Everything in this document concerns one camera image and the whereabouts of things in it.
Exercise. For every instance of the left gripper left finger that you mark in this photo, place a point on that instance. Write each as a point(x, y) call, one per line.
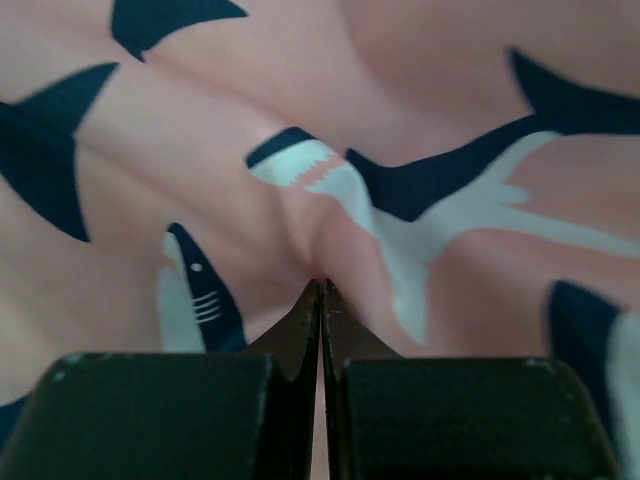
point(244, 415)

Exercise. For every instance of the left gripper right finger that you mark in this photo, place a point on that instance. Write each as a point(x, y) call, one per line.
point(391, 417)

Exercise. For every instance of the pink patterned shorts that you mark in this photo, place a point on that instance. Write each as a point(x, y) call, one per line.
point(466, 173)

